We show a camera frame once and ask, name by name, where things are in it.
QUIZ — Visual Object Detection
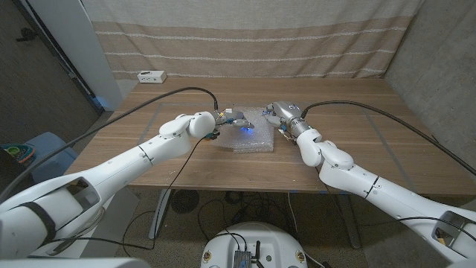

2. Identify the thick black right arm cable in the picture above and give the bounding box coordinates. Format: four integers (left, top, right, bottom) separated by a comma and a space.
300, 99, 476, 176

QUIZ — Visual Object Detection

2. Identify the clear bubble wrap sheet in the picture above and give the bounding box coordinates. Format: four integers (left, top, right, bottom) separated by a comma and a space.
214, 106, 275, 154

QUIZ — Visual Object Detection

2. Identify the round black floor fan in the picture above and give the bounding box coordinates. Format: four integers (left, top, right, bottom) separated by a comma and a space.
170, 189, 201, 215

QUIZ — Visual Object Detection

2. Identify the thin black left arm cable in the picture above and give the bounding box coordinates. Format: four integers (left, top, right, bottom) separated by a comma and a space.
44, 136, 208, 251

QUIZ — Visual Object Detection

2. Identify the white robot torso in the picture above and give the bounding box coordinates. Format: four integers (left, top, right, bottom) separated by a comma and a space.
199, 221, 309, 268

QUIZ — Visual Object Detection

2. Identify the beige striped curtain backdrop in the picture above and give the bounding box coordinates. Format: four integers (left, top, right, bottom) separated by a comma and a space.
80, 0, 425, 81

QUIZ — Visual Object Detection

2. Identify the colourful toy bowl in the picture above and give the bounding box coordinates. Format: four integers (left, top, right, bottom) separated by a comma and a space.
0, 143, 36, 168

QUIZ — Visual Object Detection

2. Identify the white table leg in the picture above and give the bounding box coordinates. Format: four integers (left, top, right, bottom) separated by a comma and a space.
148, 188, 173, 240

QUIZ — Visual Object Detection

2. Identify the person in dark clothing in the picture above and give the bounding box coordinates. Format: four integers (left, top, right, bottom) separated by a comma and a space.
0, 148, 33, 193

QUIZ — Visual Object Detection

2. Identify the small grey electronics box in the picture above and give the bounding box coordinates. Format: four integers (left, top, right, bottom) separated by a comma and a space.
233, 249, 253, 268

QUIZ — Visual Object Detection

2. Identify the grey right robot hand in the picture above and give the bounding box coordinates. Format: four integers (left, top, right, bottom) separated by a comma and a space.
261, 100, 312, 138

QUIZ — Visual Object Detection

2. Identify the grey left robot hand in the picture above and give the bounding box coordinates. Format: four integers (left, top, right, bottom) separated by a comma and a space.
212, 107, 257, 131

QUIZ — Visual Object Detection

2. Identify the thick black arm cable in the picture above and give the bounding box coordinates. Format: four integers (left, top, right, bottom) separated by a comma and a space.
300, 99, 476, 176
0, 86, 219, 204

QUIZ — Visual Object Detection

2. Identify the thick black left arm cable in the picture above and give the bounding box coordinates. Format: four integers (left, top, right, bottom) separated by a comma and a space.
0, 86, 219, 204

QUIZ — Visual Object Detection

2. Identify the black floor cable bundle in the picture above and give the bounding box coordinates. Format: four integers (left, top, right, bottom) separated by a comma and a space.
196, 190, 298, 243

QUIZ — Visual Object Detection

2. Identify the grey table leg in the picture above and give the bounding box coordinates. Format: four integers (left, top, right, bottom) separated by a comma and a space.
336, 194, 362, 249

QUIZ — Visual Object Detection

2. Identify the white power strip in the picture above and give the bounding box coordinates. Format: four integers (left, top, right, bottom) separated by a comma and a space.
137, 70, 168, 84

